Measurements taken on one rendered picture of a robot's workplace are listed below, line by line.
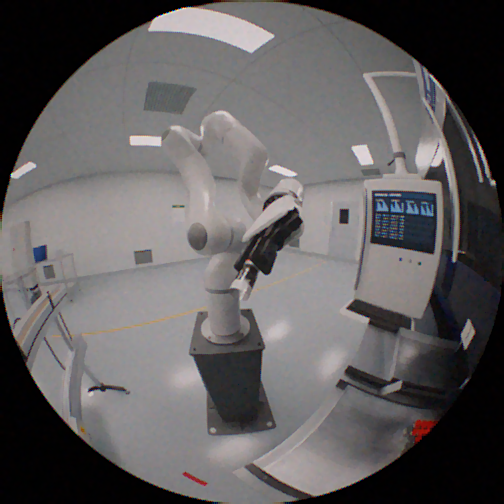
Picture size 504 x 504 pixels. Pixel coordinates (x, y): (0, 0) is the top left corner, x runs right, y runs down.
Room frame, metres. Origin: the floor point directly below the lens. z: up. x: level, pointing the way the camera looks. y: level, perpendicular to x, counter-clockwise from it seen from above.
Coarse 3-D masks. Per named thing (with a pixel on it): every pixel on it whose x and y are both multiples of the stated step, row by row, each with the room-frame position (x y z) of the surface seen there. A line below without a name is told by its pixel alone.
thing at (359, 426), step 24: (336, 408) 0.10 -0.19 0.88; (360, 408) 0.07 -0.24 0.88; (384, 408) 0.03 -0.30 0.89; (408, 408) -0.01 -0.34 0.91; (312, 432) 0.05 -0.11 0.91; (336, 432) 0.03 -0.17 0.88; (360, 432) 0.01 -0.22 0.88; (384, 432) -0.03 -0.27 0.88; (288, 456) 0.00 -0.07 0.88; (312, 456) -0.01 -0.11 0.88; (336, 456) -0.03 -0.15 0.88; (360, 456) -0.06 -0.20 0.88; (384, 456) -0.10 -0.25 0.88; (288, 480) -0.06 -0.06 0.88; (312, 480) -0.08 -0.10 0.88; (336, 480) -0.10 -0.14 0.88
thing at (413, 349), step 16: (400, 336) 0.22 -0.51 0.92; (416, 336) 0.19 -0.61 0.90; (432, 336) 0.13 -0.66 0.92; (400, 352) 0.18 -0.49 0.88; (416, 352) 0.14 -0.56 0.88; (432, 352) 0.09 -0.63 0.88; (448, 352) 0.02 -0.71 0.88; (400, 368) 0.12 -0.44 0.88; (416, 368) 0.08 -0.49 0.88; (432, 368) 0.03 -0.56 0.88; (448, 368) -0.03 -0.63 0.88; (416, 384) 0.03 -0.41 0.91; (432, 384) -0.02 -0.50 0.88; (448, 384) -0.08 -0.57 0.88
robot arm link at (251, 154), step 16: (240, 128) 0.39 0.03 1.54; (224, 144) 0.42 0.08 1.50; (240, 144) 0.38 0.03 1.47; (256, 144) 0.37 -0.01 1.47; (240, 160) 0.39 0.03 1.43; (256, 160) 0.38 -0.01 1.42; (240, 176) 0.40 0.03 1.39; (256, 176) 0.42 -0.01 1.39; (240, 192) 0.41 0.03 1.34; (256, 192) 0.44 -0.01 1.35; (256, 208) 0.40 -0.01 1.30
